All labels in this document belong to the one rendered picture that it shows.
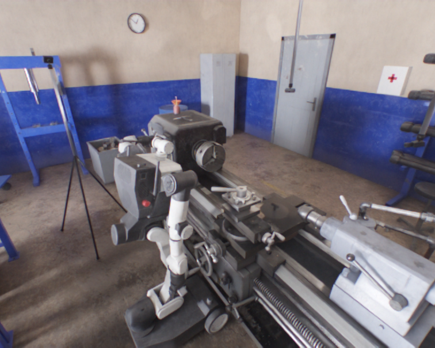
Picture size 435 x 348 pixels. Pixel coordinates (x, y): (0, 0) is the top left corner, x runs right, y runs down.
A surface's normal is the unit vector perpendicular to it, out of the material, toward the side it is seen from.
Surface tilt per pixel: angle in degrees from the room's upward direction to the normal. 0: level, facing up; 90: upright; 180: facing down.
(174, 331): 0
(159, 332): 0
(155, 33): 90
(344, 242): 86
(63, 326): 0
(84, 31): 90
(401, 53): 90
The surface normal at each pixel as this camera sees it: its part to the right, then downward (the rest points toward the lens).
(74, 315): 0.00, -0.89
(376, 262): -0.82, 0.13
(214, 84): 0.55, 0.38
